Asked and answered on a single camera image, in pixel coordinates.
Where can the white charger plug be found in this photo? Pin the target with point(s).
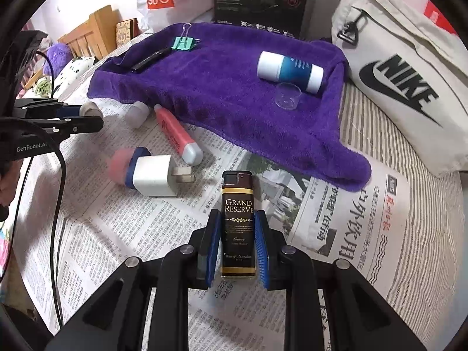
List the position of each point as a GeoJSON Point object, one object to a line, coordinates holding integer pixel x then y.
{"type": "Point", "coordinates": [153, 175]}

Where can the clear plastic cup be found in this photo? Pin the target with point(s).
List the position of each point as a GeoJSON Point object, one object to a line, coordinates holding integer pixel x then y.
{"type": "Point", "coordinates": [289, 98]}

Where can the green binder clip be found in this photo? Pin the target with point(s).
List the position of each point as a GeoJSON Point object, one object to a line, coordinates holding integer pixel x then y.
{"type": "Point", "coordinates": [182, 44]}

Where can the small grey cylinder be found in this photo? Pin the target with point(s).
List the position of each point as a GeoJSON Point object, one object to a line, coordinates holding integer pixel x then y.
{"type": "Point", "coordinates": [137, 114]}

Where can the black marker stick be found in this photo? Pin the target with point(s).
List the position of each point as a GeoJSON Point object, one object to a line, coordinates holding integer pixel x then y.
{"type": "Point", "coordinates": [150, 59]}

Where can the wooden headboard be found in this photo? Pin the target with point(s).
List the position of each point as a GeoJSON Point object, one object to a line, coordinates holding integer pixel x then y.
{"type": "Point", "coordinates": [91, 33]}

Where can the green patterned cloth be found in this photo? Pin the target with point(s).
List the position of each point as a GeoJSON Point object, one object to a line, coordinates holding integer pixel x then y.
{"type": "Point", "coordinates": [42, 87]}

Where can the grey waist bag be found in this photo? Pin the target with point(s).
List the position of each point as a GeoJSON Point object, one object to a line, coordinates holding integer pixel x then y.
{"type": "Point", "coordinates": [402, 44]}

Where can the brown patterned book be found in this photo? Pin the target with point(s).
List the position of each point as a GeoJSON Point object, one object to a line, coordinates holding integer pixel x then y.
{"type": "Point", "coordinates": [126, 33]}

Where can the black product box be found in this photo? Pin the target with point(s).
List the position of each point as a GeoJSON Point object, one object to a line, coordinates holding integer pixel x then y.
{"type": "Point", "coordinates": [256, 3]}

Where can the small white cylinder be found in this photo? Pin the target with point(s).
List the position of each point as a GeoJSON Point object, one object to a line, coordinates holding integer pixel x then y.
{"type": "Point", "coordinates": [89, 109]}

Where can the white plastic bag red label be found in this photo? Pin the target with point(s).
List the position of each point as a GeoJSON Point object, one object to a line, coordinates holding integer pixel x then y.
{"type": "Point", "coordinates": [172, 14]}

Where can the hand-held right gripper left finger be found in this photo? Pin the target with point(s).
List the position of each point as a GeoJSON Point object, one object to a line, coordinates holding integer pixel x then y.
{"type": "Point", "coordinates": [212, 248]}

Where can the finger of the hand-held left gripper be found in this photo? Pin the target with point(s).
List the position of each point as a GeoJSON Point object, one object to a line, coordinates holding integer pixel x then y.
{"type": "Point", "coordinates": [67, 110]}
{"type": "Point", "coordinates": [84, 124]}

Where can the purple towel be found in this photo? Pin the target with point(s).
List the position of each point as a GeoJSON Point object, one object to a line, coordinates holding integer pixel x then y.
{"type": "Point", "coordinates": [226, 98]}

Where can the purple plush toy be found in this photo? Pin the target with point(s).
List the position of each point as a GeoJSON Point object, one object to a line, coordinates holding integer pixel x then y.
{"type": "Point", "coordinates": [56, 56]}

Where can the dark lighter with gold label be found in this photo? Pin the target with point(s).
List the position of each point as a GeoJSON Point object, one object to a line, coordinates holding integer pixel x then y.
{"type": "Point", "coordinates": [237, 226]}

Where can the pink puff with blue base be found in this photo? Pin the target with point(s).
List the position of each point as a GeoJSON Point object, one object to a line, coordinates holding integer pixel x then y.
{"type": "Point", "coordinates": [119, 166]}

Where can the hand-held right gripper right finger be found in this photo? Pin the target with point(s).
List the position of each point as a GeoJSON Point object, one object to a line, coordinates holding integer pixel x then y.
{"type": "Point", "coordinates": [261, 248]}

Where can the newspaper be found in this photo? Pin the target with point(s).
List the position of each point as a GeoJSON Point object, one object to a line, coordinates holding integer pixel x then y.
{"type": "Point", "coordinates": [128, 237]}

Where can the pink highlighter pen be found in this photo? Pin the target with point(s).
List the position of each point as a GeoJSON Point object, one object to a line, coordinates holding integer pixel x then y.
{"type": "Point", "coordinates": [175, 131]}

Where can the blue bottle with white cap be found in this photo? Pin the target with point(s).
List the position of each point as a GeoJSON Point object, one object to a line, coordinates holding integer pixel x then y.
{"type": "Point", "coordinates": [292, 67]}

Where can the white spotted pillow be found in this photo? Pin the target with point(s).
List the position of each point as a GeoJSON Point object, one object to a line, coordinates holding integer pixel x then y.
{"type": "Point", "coordinates": [73, 69]}

